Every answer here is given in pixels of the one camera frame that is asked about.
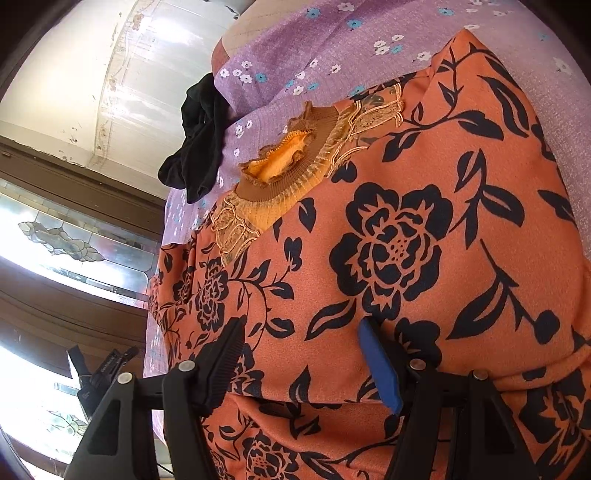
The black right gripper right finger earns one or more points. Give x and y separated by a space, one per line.
485 440

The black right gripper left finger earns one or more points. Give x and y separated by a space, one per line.
119 443

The orange black floral garment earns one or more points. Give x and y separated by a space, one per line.
430 205

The stained glass wooden door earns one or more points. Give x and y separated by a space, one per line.
77 251

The black crumpled garment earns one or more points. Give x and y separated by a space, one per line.
194 166

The purple floral bed sheet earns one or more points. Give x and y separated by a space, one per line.
335 50

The pink mattress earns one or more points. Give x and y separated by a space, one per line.
254 21

